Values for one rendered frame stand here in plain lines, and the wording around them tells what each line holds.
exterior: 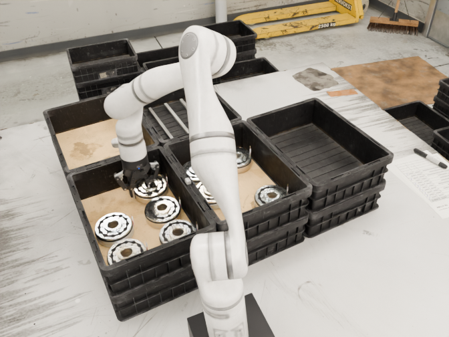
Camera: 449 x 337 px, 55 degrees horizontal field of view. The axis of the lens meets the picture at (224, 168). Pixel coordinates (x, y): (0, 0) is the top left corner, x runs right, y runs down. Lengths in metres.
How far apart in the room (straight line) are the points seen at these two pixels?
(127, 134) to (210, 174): 0.41
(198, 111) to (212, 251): 0.27
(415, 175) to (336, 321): 0.70
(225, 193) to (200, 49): 0.29
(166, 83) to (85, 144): 0.67
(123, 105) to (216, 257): 0.48
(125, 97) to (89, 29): 3.42
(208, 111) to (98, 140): 0.84
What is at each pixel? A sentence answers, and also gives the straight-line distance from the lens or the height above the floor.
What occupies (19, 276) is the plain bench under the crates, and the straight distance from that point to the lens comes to 1.44.
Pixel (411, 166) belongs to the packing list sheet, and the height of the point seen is 0.70.
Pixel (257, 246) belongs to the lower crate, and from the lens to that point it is 1.27.
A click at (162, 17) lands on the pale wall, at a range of 4.59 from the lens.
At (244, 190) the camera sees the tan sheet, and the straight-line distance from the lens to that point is 1.35.
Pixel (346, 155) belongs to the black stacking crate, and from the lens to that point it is 1.53.
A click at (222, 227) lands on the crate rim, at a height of 0.92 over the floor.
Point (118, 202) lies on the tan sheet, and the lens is 1.36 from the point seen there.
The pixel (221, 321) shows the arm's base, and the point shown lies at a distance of 0.96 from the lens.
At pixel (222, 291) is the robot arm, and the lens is 0.90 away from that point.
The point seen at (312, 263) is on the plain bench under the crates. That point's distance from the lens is 1.34.
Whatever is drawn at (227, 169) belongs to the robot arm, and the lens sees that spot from 0.83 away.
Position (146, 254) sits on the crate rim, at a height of 0.93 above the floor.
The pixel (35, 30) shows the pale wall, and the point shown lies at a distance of 4.47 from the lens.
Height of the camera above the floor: 1.74
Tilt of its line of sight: 40 degrees down
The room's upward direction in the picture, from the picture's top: 2 degrees counter-clockwise
